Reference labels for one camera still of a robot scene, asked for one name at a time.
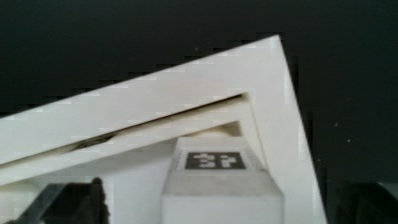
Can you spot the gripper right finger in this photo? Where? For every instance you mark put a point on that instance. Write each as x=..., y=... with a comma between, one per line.
x=367, y=203

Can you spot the white square tabletop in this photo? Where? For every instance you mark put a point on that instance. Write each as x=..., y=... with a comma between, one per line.
x=125, y=159

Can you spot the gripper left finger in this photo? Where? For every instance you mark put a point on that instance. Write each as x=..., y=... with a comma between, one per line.
x=68, y=204

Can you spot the white front fence bar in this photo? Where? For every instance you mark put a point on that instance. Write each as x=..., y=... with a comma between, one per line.
x=240, y=73

